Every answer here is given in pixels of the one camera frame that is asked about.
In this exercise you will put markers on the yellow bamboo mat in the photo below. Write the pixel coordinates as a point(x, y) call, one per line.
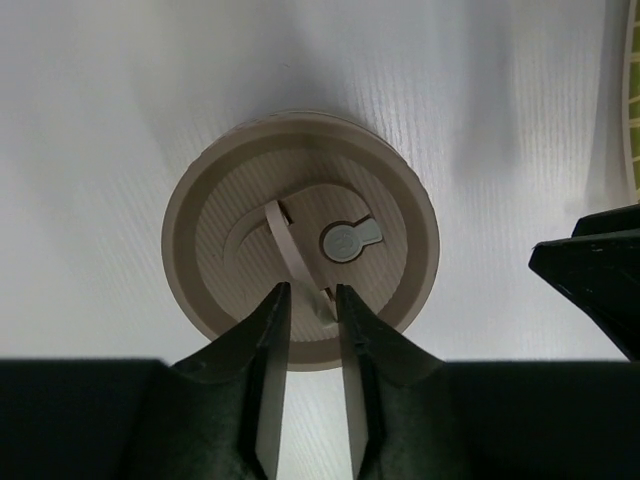
point(630, 101)

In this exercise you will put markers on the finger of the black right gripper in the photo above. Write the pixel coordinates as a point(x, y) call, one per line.
point(597, 269)

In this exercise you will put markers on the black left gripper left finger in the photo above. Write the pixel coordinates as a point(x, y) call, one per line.
point(216, 414)

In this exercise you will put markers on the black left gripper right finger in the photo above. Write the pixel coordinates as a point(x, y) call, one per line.
point(413, 416)

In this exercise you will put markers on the round brown lunch box lid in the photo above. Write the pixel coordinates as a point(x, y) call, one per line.
point(307, 198)

